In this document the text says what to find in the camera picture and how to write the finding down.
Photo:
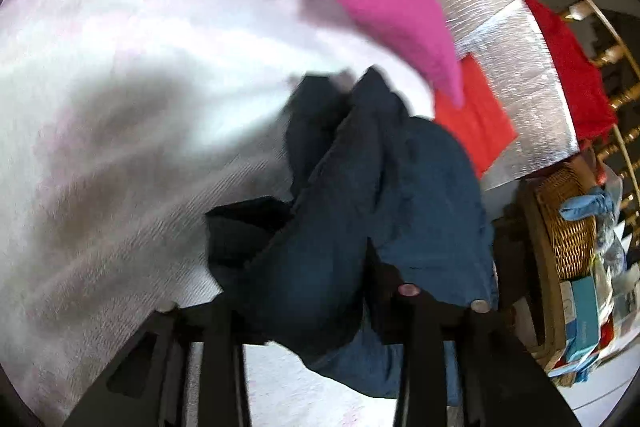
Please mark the wicker basket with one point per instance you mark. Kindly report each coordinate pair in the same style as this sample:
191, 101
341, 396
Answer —
565, 227

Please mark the clear plastic bag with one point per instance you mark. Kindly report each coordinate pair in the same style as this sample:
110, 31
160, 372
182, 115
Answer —
612, 257

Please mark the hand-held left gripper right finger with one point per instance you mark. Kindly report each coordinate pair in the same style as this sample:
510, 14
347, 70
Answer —
385, 297

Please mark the red pillow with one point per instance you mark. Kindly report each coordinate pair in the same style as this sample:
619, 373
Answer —
470, 122

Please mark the navy puffer jacket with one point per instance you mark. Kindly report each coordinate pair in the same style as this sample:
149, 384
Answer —
350, 187

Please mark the red cloth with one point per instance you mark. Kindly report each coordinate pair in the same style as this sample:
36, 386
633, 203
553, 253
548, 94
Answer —
565, 67

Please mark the teal cardboard box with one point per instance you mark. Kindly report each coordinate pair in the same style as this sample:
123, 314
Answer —
585, 317

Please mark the silver foil insulation mat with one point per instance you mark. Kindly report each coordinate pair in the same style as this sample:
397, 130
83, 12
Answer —
520, 82

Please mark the pink pillow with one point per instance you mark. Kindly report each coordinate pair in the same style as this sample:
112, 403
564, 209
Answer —
390, 7

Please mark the light blue cloth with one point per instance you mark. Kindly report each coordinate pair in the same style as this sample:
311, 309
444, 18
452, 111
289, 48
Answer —
585, 204

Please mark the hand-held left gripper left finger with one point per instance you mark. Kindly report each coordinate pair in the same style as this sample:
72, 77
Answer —
215, 357

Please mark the white fleece blanket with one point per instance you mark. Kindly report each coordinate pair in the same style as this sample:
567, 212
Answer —
125, 57

